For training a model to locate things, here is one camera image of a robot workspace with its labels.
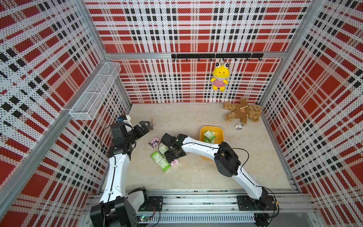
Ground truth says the pink tissue pack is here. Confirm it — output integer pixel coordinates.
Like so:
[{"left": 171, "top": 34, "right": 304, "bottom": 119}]
[
  {"left": 148, "top": 137, "right": 161, "bottom": 148},
  {"left": 170, "top": 159, "right": 179, "bottom": 166}
]

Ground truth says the green tissue pack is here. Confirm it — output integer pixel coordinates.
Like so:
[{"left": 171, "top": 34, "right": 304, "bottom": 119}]
[
  {"left": 204, "top": 131, "right": 216, "bottom": 143},
  {"left": 158, "top": 159, "right": 171, "bottom": 173},
  {"left": 158, "top": 145, "right": 169, "bottom": 156},
  {"left": 204, "top": 136, "right": 213, "bottom": 143},
  {"left": 204, "top": 131, "right": 215, "bottom": 141},
  {"left": 150, "top": 151, "right": 164, "bottom": 164}
]

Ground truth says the yellow plastic storage box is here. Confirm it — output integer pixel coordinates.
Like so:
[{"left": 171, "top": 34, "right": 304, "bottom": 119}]
[{"left": 199, "top": 126, "right": 224, "bottom": 144}]

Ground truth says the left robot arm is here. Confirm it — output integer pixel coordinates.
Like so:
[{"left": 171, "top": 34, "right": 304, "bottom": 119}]
[{"left": 90, "top": 115, "right": 150, "bottom": 227}]

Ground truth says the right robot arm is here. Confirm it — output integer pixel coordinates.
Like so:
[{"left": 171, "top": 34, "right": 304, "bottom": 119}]
[{"left": 161, "top": 133, "right": 278, "bottom": 211}]

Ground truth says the green tissue pack bottom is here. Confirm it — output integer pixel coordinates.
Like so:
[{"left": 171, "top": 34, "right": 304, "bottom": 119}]
[{"left": 158, "top": 159, "right": 171, "bottom": 173}]

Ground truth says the small white spotted toy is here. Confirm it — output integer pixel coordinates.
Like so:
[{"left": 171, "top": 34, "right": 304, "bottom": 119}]
[{"left": 234, "top": 123, "right": 244, "bottom": 130}]

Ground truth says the green circuit board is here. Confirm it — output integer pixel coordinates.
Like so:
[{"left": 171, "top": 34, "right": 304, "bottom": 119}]
[{"left": 137, "top": 216, "right": 153, "bottom": 223}]

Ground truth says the brown teddy bear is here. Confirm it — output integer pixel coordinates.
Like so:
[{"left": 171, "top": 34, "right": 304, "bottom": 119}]
[{"left": 223, "top": 97, "right": 262, "bottom": 125}]

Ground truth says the yellow frog plush toy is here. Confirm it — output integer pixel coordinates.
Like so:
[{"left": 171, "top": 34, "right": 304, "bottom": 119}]
[{"left": 210, "top": 62, "right": 230, "bottom": 92}]

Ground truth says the small keychain charm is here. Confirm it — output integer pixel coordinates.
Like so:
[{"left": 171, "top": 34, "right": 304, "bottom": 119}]
[{"left": 149, "top": 119, "right": 154, "bottom": 130}]

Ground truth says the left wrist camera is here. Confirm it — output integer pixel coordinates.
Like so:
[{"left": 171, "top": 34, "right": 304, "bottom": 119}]
[{"left": 118, "top": 115, "right": 133, "bottom": 132}]

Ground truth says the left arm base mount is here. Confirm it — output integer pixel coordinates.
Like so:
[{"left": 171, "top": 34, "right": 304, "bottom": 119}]
[{"left": 138, "top": 196, "right": 164, "bottom": 212}]

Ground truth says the white wire mesh basket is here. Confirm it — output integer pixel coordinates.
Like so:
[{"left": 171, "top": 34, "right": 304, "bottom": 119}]
[{"left": 70, "top": 62, "right": 121, "bottom": 121}]

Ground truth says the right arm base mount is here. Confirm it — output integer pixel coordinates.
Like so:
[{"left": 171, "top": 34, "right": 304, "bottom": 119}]
[{"left": 236, "top": 195, "right": 278, "bottom": 211}]

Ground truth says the black hook rail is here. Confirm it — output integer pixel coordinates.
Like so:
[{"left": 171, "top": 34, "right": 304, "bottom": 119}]
[{"left": 171, "top": 53, "right": 264, "bottom": 60}]

